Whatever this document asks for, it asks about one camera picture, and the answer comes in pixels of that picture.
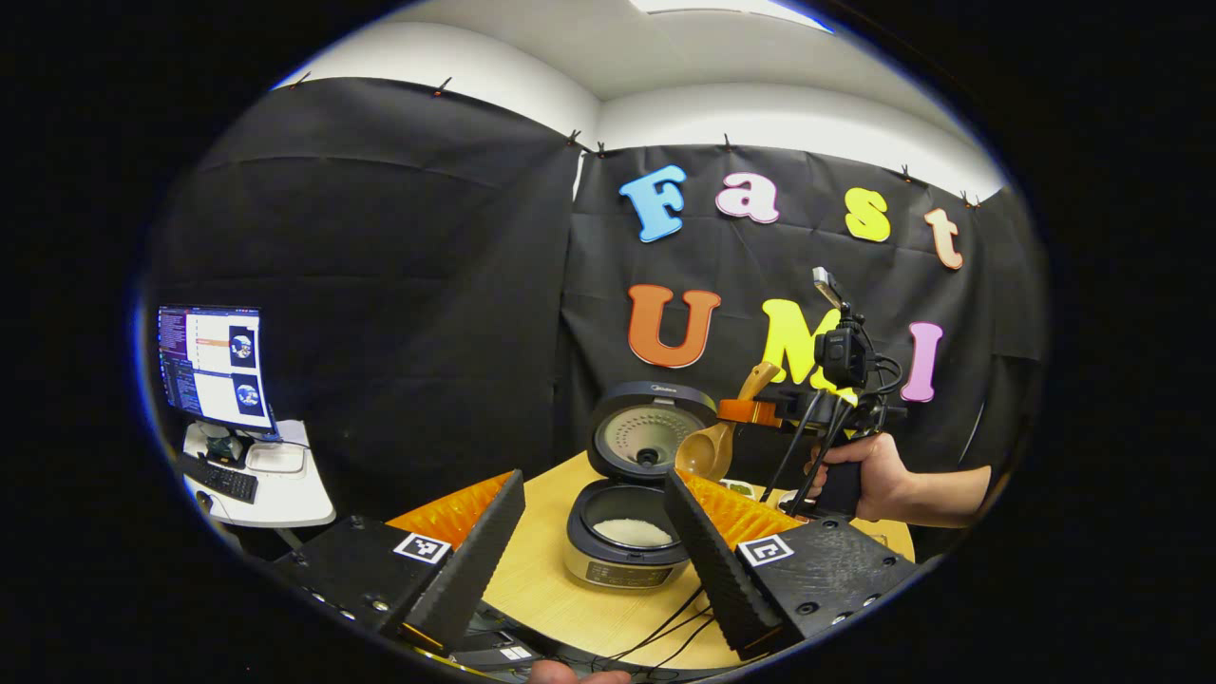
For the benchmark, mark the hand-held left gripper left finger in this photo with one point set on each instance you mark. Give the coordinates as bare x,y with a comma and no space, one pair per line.
475,570

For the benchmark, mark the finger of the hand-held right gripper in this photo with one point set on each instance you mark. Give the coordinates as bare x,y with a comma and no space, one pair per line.
750,413

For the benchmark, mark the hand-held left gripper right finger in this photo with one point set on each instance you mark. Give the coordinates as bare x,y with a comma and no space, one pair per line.
717,570

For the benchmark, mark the wooden spoon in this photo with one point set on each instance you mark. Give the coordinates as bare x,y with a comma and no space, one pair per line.
705,454

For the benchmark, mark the white rice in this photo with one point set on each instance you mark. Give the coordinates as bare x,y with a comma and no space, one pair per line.
632,532

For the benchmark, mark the dark grey rice cooker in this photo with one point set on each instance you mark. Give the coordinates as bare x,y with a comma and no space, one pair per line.
651,432

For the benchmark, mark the white divided grain dish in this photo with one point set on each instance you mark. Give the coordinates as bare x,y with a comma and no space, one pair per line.
739,489

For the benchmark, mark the white side table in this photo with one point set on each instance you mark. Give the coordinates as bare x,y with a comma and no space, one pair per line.
294,499

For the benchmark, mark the white tray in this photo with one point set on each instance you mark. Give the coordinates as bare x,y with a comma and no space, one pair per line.
275,459

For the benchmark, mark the row of black cloth clips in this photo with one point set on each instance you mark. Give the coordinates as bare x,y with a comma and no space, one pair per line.
727,143

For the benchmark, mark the black keyboard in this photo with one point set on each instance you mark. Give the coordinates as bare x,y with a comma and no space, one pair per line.
220,480

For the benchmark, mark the black backdrop cloth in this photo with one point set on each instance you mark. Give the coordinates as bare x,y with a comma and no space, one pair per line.
399,304

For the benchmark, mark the computer monitor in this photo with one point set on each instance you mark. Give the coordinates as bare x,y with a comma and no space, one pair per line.
214,366

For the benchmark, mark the ceiling light panel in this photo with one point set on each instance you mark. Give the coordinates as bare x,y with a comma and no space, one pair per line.
731,8

